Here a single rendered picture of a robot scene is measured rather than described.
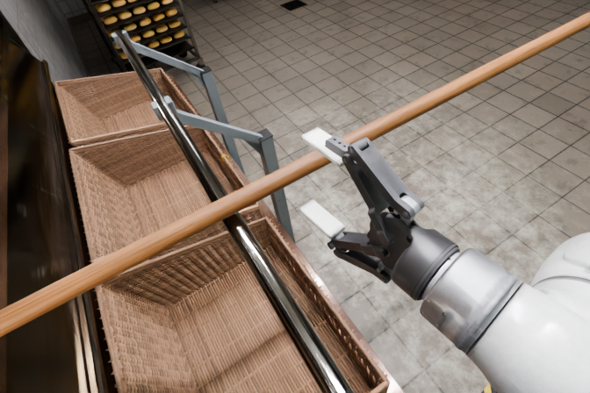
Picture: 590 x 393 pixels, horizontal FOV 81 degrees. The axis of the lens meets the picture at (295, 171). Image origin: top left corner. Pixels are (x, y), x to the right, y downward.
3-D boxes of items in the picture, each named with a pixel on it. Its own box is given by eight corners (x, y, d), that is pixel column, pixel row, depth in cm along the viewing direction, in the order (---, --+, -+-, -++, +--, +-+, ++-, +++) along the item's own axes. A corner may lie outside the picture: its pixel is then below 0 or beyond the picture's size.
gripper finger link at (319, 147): (340, 167, 40) (340, 163, 39) (300, 139, 44) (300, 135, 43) (357, 157, 41) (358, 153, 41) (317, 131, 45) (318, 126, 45)
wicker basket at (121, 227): (136, 310, 108) (87, 267, 88) (104, 196, 143) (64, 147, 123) (270, 232, 122) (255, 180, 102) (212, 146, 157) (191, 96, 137)
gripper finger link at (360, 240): (402, 232, 42) (406, 241, 42) (344, 228, 51) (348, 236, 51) (381, 248, 40) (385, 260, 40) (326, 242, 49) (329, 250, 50)
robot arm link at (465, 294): (452, 367, 34) (403, 321, 38) (497, 310, 39) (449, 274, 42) (487, 326, 28) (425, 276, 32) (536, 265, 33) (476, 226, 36)
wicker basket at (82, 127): (105, 193, 145) (66, 144, 125) (83, 127, 180) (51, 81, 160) (211, 142, 159) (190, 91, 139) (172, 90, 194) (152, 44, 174)
